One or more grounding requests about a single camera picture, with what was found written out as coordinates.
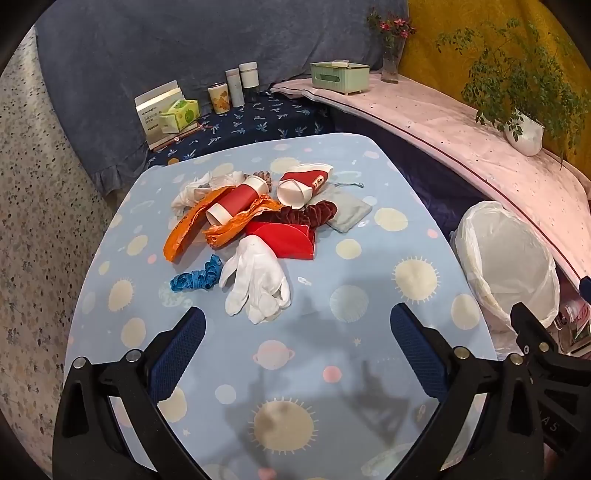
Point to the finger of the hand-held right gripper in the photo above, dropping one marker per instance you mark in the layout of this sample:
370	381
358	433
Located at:
586	288
531	330

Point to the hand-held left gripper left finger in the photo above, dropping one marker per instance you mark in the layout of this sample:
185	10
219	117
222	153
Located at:
184	350

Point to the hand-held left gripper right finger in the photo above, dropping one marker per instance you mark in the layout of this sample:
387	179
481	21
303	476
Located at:
415	355

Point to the blue scrunchie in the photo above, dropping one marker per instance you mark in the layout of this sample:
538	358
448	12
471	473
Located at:
189	280

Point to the bin with white bag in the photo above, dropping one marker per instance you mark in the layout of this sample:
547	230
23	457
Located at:
503	258

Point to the orange plastic bag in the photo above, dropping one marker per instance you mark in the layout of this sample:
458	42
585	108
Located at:
184	226

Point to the red cardboard box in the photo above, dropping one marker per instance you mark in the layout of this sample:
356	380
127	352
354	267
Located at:
286	240

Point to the tall red paper cup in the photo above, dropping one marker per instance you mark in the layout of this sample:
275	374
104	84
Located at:
235	201

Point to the dark red velvet scrunchie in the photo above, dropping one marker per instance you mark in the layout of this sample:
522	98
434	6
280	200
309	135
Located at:
318	212

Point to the white plush toy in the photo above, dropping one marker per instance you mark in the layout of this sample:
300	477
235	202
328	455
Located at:
228	179

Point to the crushed red paper cup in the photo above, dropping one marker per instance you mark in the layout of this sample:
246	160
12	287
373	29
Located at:
300	182

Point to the pink plastic bag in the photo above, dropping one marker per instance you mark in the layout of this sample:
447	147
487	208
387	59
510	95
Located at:
575	318

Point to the blue planet print tablecloth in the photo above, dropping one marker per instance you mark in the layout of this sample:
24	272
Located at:
323	286

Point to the white plant pot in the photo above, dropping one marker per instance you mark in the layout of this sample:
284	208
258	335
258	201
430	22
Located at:
526	134

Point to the dark purple cloth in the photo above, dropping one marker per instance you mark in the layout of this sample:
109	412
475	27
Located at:
415	184

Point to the brown spotted scrunchie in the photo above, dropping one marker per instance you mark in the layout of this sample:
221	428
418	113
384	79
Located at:
264	175

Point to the thin brown book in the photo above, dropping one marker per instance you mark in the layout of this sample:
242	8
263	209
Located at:
184	134

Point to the pink cloth covered shelf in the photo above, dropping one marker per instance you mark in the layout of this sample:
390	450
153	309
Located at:
438	120

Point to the green leafy plant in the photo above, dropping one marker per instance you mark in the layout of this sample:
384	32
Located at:
508	69

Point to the open white cardboard box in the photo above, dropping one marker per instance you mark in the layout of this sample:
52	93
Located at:
152	115

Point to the green tissue pack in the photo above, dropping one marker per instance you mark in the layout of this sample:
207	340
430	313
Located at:
182	113

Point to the navy leaf print sheet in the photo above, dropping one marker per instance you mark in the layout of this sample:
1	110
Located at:
258	120

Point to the grey slim bottle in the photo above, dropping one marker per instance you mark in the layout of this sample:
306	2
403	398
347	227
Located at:
235	87

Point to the white jar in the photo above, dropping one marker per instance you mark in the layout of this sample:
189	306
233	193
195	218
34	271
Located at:
249	74

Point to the mint green tissue box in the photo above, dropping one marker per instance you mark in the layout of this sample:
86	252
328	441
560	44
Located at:
339	76

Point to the glass vase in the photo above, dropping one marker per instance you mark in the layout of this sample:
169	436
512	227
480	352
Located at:
392	64

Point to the yellow cloth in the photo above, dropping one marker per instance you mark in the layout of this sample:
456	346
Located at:
429	18

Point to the red flower bunch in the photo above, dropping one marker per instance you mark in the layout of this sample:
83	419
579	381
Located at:
392	23

